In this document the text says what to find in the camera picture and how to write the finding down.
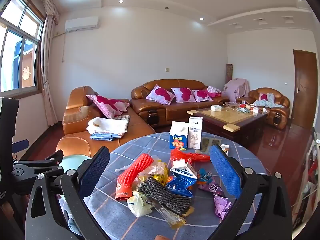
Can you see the checked cloth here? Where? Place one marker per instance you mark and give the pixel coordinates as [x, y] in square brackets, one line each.
[123, 117]

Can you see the small white orange box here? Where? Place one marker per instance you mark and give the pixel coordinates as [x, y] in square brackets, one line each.
[225, 148]

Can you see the purple foil wrapper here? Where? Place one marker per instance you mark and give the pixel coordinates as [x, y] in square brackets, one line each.
[220, 205]

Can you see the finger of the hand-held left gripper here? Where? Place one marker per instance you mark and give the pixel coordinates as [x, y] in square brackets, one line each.
[21, 146]
[52, 172]

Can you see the blue milk carton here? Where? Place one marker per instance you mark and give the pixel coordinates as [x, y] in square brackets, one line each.
[178, 140]

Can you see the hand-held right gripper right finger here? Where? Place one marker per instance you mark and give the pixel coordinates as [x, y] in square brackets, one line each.
[225, 172]

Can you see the yellow clear plastic wrapper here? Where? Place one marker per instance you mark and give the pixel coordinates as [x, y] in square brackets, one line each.
[160, 178]

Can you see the brown leather armchair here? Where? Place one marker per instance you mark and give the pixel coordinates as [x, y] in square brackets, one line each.
[280, 110]

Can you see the brown leather chaise sofa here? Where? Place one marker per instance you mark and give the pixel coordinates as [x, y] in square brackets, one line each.
[80, 120]

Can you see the crumpled pink cloth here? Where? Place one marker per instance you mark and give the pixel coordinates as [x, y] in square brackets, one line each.
[213, 91]

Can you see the folded white cloth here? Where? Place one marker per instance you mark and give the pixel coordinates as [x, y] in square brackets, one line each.
[110, 126]

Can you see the white display rack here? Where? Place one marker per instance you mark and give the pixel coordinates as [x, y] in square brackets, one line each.
[307, 180]

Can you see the clear yellow-edged wrapper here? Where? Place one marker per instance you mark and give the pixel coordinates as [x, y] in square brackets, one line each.
[172, 220]

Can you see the red plastic bag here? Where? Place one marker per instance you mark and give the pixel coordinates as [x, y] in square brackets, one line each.
[190, 157]

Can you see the clear plastic food container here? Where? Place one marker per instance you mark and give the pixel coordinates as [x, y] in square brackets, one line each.
[230, 106]

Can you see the black foam net sleeve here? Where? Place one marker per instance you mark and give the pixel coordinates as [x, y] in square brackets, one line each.
[162, 195]

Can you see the brown wooden door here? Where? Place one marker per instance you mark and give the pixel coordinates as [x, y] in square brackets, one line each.
[303, 92]

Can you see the beige curtain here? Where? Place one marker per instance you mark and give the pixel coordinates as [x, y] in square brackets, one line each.
[47, 67]

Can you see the rolled patterned mat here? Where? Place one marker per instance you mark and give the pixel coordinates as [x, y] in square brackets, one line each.
[229, 73]

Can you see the sliding window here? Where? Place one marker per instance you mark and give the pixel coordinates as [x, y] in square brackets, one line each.
[15, 55]

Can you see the folded blue cloth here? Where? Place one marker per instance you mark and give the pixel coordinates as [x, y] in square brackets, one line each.
[102, 137]

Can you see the clear plastic scrap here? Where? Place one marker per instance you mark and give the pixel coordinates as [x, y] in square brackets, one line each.
[122, 168]

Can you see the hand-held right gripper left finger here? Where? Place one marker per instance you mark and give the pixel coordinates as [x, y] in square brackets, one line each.
[96, 172]

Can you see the red snack wrapper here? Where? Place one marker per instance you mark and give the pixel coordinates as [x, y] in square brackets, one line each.
[123, 193]

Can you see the light blue cartoon-print bin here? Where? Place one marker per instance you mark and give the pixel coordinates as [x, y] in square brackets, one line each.
[75, 161]

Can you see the ceiling spotlight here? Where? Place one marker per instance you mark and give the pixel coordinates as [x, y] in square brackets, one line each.
[260, 20]
[235, 25]

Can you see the white milk carton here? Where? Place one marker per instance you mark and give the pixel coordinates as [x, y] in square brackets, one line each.
[195, 135]

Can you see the red paper window decal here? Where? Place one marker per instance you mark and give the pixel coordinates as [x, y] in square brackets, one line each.
[26, 73]

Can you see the pink floral furniture cover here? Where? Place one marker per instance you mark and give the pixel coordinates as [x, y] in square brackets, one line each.
[237, 87]

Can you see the pale yellow plastic bag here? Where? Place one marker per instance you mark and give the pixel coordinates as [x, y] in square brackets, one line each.
[138, 205]

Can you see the dark wooden coffee table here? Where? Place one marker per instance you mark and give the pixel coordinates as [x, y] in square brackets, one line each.
[225, 116]

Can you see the orange blue snack wrapper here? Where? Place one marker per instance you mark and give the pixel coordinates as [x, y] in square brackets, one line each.
[203, 176]

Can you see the brown leather three-seat sofa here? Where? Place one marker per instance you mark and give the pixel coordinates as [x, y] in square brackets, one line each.
[175, 110]

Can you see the light blue cloth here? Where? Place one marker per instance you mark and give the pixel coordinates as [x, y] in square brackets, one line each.
[271, 102]

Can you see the blue plaid tablecloth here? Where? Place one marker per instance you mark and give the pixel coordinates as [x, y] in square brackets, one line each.
[150, 142]

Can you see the clear plastic bag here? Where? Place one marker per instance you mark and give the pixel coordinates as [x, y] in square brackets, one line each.
[156, 166]

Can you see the white air conditioner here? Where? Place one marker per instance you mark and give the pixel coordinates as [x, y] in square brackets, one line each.
[81, 24]

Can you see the crushed blue white carton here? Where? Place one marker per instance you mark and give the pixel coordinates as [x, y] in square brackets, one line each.
[180, 180]

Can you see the dark green sachet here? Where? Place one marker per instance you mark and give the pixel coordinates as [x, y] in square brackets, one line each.
[216, 142]
[205, 144]

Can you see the red foam net sleeve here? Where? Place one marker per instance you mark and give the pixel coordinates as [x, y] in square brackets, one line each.
[135, 171]

